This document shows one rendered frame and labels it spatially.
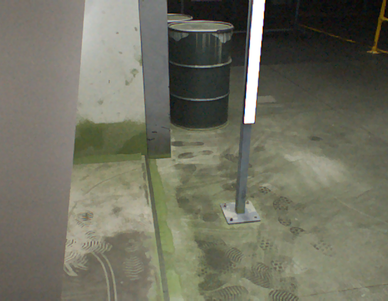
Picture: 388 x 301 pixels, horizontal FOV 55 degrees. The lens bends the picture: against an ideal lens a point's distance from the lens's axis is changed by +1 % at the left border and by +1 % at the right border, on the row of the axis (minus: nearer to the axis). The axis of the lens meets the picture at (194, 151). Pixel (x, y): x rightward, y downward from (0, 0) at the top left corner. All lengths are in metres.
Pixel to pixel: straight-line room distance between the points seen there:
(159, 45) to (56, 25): 2.23
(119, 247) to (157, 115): 1.11
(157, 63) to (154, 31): 0.21
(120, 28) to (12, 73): 2.20
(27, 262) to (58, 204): 0.09
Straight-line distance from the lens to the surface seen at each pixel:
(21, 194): 0.45
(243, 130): 1.99
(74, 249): 2.05
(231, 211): 2.28
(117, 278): 1.85
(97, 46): 2.60
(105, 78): 2.64
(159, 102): 2.70
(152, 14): 2.57
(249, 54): 1.85
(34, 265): 0.51
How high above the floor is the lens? 1.34
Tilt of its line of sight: 27 degrees down
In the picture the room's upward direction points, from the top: straight up
